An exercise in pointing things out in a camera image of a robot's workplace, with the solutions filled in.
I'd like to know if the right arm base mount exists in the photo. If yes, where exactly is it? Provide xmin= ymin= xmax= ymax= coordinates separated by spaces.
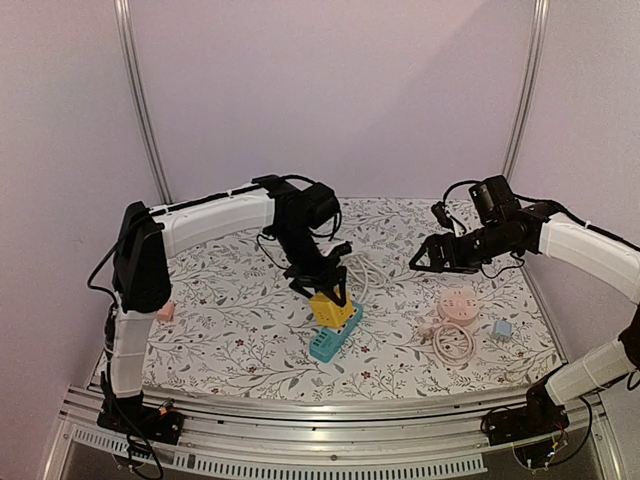
xmin=480 ymin=407 xmax=570 ymax=446

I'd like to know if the floral patterned table mat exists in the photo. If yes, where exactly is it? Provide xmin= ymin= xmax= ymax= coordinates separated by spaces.
xmin=89 ymin=196 xmax=566 ymax=402

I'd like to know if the white power strip cable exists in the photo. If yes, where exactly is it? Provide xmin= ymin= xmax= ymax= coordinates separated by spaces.
xmin=344 ymin=252 xmax=392 ymax=306

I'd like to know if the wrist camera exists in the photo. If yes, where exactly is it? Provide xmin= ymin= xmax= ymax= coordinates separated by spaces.
xmin=431 ymin=201 xmax=467 ymax=236
xmin=318 ymin=241 xmax=353 ymax=265

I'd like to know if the yellow cube socket adapter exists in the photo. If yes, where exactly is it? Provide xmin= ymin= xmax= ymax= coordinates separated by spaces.
xmin=309 ymin=292 xmax=356 ymax=329

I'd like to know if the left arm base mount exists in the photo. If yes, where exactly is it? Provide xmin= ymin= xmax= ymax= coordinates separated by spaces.
xmin=97 ymin=399 xmax=185 ymax=445

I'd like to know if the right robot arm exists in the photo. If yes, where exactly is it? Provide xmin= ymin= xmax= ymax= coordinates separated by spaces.
xmin=409 ymin=174 xmax=639 ymax=436

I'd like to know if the aluminium front rail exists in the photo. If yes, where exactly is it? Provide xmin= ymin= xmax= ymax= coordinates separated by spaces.
xmin=39 ymin=384 xmax=626 ymax=480

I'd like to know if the aluminium frame post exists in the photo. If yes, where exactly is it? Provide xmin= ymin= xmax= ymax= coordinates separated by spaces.
xmin=502 ymin=0 xmax=550 ymax=180
xmin=113 ymin=0 xmax=173 ymax=203

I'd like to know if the left aluminium frame post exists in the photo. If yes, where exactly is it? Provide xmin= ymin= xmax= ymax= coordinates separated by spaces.
xmin=113 ymin=0 xmax=173 ymax=203

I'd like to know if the right aluminium frame post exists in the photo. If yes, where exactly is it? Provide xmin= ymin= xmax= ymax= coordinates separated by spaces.
xmin=502 ymin=0 xmax=550 ymax=180

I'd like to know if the teal power strip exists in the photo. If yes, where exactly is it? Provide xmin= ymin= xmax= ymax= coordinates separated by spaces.
xmin=309 ymin=303 xmax=363 ymax=363

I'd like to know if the pink cube charger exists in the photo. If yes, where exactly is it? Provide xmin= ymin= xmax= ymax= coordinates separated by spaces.
xmin=156 ymin=301 xmax=175 ymax=323

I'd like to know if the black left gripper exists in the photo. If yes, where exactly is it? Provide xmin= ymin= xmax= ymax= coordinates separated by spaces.
xmin=272 ymin=224 xmax=347 ymax=307

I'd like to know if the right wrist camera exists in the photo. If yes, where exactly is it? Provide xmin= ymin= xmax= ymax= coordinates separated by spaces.
xmin=431 ymin=201 xmax=467 ymax=236

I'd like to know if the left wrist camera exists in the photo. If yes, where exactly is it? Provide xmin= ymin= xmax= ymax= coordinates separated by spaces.
xmin=318 ymin=241 xmax=353 ymax=265

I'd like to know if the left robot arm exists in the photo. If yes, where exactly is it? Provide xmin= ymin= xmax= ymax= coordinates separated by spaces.
xmin=104 ymin=174 xmax=354 ymax=434

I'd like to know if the round pink socket hub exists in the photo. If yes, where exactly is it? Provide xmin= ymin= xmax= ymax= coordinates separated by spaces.
xmin=437 ymin=286 xmax=480 ymax=327

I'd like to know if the light blue cube charger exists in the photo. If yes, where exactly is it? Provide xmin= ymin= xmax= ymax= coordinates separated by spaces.
xmin=491 ymin=320 xmax=513 ymax=342

